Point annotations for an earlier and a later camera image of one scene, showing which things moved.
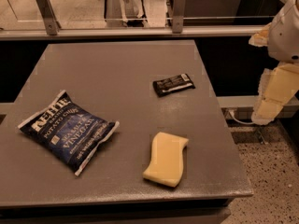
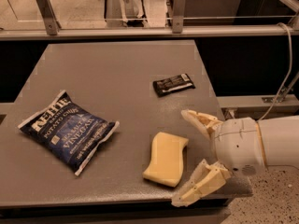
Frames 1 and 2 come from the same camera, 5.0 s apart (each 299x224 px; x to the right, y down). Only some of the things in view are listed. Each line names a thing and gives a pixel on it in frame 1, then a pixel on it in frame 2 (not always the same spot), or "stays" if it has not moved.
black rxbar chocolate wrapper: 173,85 stays
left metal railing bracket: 50,21 stays
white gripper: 285,36 → 238,145
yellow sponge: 167,159 stays
